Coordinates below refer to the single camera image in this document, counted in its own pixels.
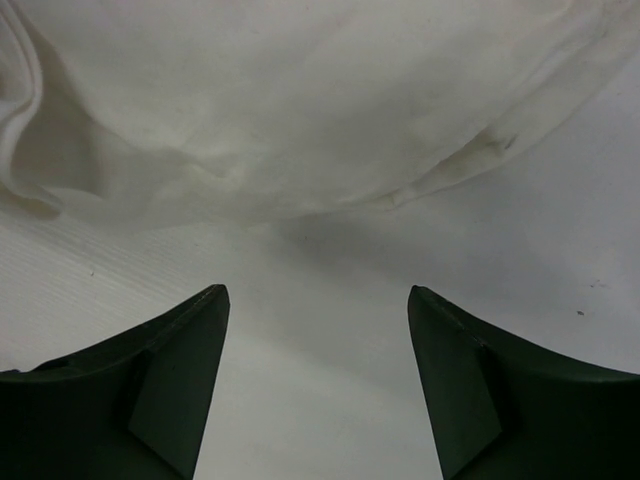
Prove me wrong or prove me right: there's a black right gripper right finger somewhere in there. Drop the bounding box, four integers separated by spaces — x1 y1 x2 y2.
408 286 639 479

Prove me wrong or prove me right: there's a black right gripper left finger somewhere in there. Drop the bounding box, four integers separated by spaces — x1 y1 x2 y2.
1 285 230 479

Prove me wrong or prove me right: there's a white t-shirt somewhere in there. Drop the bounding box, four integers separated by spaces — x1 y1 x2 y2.
1 1 639 225

